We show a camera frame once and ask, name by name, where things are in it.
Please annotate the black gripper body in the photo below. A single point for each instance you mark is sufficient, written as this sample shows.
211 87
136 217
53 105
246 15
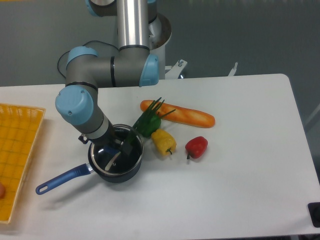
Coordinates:
104 139

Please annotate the glass pot lid blue knob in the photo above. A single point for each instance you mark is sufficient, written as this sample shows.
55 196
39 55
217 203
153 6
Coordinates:
115 164

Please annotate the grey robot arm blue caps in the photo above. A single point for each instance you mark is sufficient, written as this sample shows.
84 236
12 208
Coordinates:
86 72

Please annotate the green bell pepper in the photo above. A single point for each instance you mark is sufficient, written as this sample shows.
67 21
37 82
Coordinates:
148 123

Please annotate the yellow bell pepper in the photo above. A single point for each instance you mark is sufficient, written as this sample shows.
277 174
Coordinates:
164 142

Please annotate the green spring onion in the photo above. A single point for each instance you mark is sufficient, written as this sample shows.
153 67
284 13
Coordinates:
154 107

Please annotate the yellow woven basket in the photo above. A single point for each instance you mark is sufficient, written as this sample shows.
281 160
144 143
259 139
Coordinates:
19 127

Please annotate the orange baguette bread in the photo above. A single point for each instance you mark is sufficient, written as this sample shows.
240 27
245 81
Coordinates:
182 115

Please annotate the red bell pepper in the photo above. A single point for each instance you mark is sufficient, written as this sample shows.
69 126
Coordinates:
196 147

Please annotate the black device table corner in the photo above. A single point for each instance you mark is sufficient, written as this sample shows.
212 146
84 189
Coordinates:
314 212

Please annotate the dark saucepan blue handle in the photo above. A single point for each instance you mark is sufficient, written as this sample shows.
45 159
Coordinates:
79 171

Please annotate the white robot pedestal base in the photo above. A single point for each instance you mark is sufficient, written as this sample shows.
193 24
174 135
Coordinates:
160 32

